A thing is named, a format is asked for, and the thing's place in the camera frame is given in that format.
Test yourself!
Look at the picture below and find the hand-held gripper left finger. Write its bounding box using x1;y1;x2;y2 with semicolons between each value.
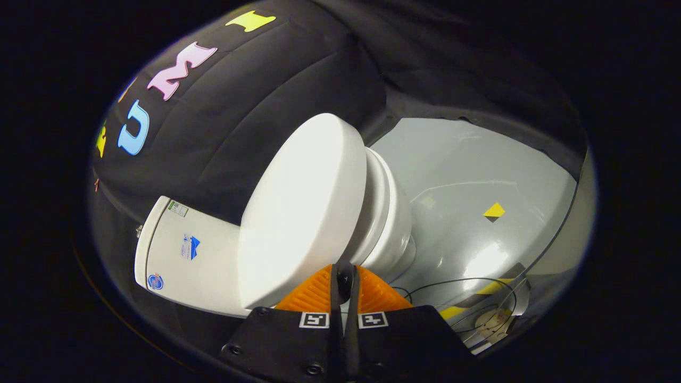
221;264;344;381

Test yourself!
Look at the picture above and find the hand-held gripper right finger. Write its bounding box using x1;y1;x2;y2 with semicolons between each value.
344;264;480;381

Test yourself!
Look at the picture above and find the white toilet body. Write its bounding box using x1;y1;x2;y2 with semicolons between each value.
134;157;417;319

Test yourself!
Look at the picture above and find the white toilet seat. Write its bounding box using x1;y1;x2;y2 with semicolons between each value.
347;147;398;268

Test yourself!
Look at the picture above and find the round pale floor disc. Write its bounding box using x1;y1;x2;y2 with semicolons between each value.
475;310;514;339

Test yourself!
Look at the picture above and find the yellow black striped floor tape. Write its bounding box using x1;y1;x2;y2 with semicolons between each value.
439;262;528;321

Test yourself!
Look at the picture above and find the black backdrop cloth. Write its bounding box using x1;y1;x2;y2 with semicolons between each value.
88;0;587;368

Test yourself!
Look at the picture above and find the black floor cable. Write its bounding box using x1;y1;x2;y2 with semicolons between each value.
394;276;534;346

